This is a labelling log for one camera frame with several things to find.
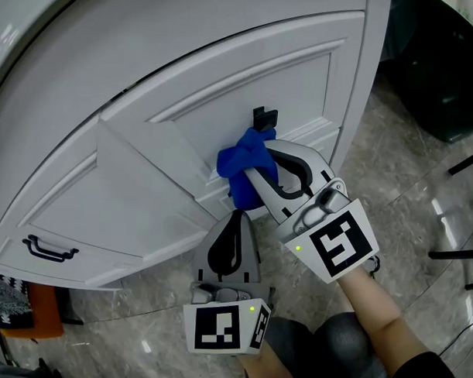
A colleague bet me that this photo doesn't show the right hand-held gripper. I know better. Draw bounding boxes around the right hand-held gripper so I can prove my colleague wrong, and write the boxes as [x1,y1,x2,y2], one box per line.
[239,137,384,287]

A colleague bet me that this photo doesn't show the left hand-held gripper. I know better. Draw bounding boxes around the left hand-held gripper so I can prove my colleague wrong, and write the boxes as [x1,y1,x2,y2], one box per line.
[180,208,280,359]

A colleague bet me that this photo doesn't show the small white drawer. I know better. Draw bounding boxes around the small white drawer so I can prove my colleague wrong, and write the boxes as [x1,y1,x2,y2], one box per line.
[194,122,343,228]

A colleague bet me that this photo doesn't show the blue cloth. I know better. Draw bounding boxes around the blue cloth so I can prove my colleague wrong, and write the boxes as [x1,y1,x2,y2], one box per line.
[215,125,282,212]

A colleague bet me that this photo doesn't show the white cabinet door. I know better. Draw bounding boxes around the white cabinet door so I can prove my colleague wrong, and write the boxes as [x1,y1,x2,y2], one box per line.
[96,0,368,213]
[0,229,142,290]
[0,105,240,290]

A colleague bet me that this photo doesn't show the person's left forearm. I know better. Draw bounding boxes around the person's left forearm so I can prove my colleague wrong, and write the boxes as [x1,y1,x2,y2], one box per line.
[235,341,294,378]

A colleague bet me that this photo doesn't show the person's right forearm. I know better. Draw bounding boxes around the person's right forearm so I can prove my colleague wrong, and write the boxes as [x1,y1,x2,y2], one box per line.
[332,261,432,378]

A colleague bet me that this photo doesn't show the person's legs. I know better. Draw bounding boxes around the person's legs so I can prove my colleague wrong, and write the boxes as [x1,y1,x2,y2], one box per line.
[264,308,396,378]

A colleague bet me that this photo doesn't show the grey chair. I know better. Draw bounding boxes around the grey chair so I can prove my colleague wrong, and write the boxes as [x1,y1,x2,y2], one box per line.
[426,144,473,290]

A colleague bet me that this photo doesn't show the white round table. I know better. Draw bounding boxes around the white round table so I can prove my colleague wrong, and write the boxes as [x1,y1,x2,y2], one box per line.
[377,0,473,144]

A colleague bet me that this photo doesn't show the black white patterned pillow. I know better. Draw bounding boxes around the black white patterned pillow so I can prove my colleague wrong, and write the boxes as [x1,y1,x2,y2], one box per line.
[0,270,37,329]

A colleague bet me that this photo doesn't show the person's black shirt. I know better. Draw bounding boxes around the person's black shirt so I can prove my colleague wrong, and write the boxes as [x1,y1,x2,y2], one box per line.
[390,350,462,378]

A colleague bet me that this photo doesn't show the white vanity cabinet with sink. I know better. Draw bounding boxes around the white vanity cabinet with sink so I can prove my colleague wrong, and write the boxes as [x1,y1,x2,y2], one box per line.
[0,0,393,299]

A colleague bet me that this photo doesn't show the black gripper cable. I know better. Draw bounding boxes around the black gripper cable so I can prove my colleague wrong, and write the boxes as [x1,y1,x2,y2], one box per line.
[367,254,382,280]

